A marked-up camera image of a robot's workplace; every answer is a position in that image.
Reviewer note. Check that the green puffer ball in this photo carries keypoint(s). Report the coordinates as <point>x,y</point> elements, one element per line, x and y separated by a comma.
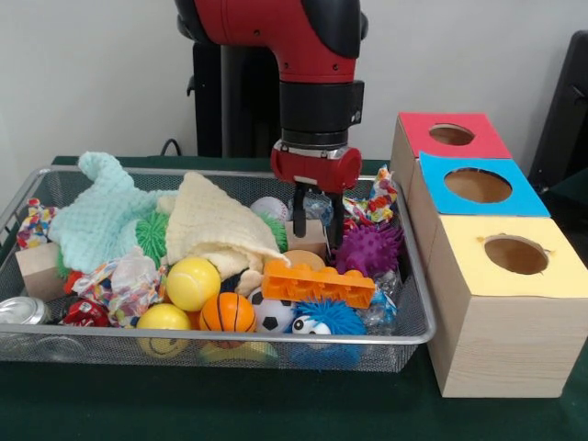
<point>151,234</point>

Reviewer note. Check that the purple spiky ball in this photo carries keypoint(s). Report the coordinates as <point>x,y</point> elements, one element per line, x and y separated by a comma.
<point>367,248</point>

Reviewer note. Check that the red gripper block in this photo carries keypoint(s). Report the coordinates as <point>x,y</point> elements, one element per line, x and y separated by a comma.
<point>321,167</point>

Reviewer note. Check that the orange plastic toy block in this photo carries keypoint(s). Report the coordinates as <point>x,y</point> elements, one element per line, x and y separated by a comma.
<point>317,287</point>

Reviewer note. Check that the plain wooden cube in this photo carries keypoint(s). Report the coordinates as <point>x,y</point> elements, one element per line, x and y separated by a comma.
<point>41,271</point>
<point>314,236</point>

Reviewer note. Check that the orange round sponge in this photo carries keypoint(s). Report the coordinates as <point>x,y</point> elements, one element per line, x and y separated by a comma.
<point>303,258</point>

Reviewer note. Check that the clear mesh bin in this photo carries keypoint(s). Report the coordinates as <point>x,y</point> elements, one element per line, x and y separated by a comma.
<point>390,353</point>

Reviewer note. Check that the blue fuzzy ball with eyes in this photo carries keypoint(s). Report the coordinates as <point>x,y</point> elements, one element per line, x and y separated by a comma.
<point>326,314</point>

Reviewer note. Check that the orange toy basketball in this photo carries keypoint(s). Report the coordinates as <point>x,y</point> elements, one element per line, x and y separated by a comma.
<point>227,312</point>

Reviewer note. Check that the multicoloured print packet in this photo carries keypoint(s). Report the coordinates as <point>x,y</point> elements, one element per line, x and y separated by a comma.
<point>374,202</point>

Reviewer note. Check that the black and white soccer ball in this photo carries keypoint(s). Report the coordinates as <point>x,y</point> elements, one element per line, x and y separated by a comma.
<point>271,318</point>

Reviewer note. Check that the yellow tennis ball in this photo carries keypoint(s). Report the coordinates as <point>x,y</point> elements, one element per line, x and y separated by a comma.
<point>193,284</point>

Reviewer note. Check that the dark green tablecloth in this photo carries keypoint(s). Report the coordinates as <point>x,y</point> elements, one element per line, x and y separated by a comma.
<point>229,404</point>

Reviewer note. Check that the mint green muslin cloth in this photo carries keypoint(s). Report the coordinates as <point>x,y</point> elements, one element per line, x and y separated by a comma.
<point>96,216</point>

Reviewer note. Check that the black stand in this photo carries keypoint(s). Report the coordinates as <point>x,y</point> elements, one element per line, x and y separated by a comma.
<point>565,115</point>

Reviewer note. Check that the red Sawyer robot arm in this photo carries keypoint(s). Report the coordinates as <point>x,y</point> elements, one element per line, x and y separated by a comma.
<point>294,41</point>

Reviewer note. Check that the wooden box with three holes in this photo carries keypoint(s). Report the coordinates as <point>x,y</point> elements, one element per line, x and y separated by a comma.
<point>505,349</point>

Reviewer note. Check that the cream muslin cloth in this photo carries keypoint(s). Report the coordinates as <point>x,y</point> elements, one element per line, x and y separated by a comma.
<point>211,220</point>

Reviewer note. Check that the yellow smiley ball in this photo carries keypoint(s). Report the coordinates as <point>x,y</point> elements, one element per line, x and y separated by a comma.
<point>163,317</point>

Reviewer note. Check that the silver drink can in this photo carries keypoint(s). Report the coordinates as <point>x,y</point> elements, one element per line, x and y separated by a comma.
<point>20,310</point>

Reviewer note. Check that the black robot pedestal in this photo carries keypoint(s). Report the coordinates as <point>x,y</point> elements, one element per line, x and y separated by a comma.
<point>239,115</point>

